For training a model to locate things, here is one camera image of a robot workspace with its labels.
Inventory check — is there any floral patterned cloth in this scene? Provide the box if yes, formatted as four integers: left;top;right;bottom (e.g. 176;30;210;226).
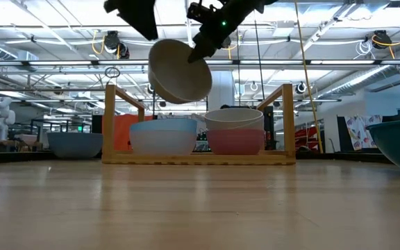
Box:
343;114;384;151

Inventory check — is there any beige bowl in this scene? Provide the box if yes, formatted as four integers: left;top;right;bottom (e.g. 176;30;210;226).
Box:
147;38;213;105

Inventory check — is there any white robot figure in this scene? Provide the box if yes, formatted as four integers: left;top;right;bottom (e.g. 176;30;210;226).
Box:
0;96;17;143

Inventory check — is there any black hanging ring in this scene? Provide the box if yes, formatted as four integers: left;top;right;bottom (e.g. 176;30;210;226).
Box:
103;66;122;79

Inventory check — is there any black ceiling cable reel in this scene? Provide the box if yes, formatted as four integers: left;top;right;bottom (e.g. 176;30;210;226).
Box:
369;28;400;60
91;30;131;60

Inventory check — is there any long ceiling light rail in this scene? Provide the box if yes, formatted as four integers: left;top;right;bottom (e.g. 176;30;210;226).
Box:
0;59;400;67

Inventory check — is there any black cabinet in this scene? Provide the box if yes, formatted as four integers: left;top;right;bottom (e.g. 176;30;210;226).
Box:
91;114;103;153

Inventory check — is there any white pillar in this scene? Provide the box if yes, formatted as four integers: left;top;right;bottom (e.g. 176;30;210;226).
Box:
209;71;237;112

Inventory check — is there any red background object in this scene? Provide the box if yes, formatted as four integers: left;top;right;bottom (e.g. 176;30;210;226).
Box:
294;125;321;151

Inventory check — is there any solid blue bowl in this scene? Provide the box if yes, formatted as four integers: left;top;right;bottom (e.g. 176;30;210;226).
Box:
46;131;104;160

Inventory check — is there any black upright stand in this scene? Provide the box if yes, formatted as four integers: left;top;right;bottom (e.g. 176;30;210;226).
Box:
262;105;277;151

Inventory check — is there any pink bowl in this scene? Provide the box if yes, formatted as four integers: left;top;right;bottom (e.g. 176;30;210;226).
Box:
206;128;266;156

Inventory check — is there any teal bowl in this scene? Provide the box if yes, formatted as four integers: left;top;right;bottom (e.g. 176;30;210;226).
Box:
365;118;400;176

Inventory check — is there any orange panel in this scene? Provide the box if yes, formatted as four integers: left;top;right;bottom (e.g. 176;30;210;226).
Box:
113;113;154;152

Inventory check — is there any wooden slatted shelf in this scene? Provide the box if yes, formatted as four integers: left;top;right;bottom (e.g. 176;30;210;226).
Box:
101;83;297;166

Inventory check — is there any black aluminium table frame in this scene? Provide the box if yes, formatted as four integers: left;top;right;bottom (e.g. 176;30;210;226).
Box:
0;149;395;165

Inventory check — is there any yellow hanging cable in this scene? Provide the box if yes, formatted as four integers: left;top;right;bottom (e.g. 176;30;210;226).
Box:
292;0;325;154

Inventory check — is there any black hanging cable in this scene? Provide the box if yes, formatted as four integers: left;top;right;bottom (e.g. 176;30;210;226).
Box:
253;19;267;102

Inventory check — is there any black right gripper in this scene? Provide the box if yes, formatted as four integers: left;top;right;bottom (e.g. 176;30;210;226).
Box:
185;0;279;64

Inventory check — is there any white bowl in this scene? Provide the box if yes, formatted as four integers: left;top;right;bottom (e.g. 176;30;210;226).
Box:
203;108;265;133

